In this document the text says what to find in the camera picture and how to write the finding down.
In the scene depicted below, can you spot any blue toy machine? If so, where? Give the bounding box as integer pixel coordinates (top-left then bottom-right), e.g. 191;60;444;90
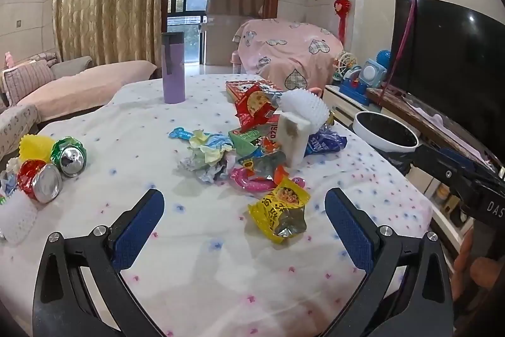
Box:
339;68;370;109

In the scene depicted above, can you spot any crushed red can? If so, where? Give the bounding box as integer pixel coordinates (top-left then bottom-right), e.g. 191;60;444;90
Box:
16;159;64;203

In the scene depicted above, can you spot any colourful wheel toy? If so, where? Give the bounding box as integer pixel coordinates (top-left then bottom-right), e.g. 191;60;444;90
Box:
333;51;358;82

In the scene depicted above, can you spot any red snack wrapper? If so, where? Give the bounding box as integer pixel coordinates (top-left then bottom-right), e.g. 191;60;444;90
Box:
236;86;282;132

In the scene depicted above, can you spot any pink sofa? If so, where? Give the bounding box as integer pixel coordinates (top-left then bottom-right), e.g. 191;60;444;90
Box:
0;53;158;162

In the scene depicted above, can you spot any person's right hand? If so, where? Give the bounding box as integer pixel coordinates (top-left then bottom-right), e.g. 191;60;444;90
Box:
453;228;505;302

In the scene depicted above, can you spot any beige patterned curtain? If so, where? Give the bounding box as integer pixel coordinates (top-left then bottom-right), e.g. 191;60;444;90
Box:
53;0;166;79

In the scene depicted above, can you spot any white foam fruit net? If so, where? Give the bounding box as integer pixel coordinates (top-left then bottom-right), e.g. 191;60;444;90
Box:
281;90;329;127

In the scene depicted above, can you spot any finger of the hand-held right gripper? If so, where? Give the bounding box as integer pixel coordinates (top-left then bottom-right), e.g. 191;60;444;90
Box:
413;145;480;200
439;147;505;184

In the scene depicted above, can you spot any crushed green can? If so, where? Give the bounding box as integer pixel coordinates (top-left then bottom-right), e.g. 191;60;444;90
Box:
50;136;88;178

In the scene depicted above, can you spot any brown wooden board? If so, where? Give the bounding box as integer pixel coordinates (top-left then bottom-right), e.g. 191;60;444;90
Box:
366;87;494;166

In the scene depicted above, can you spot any pink stick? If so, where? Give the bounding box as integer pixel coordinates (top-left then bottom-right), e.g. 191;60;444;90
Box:
384;0;419;95

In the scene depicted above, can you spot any pink striped pillow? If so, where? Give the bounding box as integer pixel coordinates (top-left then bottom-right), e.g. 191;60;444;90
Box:
2;60;56;105

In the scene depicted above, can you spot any red printed comic book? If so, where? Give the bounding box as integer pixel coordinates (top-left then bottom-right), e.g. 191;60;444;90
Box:
226;80;285;105

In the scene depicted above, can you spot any light blue toy speaker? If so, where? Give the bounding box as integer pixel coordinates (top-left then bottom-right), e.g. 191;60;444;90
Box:
361;58;389;89

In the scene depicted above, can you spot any white foam block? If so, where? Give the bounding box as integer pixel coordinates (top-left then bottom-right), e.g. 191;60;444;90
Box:
276;112;316;168

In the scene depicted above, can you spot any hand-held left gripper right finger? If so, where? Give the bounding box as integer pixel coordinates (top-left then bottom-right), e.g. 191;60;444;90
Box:
324;187;454;337

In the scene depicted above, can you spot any pink heart print cover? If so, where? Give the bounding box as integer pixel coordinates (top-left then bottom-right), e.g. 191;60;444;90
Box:
232;18;344;92

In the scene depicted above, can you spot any pink plastic wrapper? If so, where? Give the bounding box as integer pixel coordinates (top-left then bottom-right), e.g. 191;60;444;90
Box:
231;165;306;194

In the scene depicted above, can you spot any purple tumbler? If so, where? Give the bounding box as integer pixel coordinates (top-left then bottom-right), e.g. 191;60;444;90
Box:
161;31;186;104

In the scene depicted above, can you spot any white round waste bin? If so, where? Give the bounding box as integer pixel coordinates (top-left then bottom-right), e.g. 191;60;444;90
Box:
352;111;419;153

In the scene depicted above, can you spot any yellow foam fruit net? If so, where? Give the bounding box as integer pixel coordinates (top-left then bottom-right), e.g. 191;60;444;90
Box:
19;134;56;164

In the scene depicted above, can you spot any large white foam net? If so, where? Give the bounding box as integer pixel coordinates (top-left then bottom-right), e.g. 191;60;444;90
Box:
0;193;38;246

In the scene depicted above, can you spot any grey foil wrapper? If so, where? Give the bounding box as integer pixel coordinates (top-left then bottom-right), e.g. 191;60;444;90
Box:
237;151;288;180

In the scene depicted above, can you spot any red printed noodle wrapper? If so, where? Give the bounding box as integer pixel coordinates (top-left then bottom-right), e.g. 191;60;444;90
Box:
256;126;285;157

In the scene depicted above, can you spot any blue foil wrapper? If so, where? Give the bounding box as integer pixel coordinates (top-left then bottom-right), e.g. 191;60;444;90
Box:
304;125;348;157

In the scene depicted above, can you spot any black television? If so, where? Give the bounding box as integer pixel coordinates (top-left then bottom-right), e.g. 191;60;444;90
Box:
389;0;505;174

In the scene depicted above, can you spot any white television stand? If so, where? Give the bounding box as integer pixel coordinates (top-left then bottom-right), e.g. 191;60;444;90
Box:
324;84;474;256

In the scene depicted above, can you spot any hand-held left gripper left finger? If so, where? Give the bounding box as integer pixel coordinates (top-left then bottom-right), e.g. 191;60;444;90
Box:
32;189;165;337

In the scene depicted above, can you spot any yellow snack packet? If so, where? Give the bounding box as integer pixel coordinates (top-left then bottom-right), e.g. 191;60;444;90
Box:
248;177;311;244

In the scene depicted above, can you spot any crumpled pastel paper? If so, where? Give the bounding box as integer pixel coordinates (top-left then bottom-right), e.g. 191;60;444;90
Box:
179;129;236;184

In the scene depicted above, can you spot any black bin liner bag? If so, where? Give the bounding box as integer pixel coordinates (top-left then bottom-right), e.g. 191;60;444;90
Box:
377;147;417;177

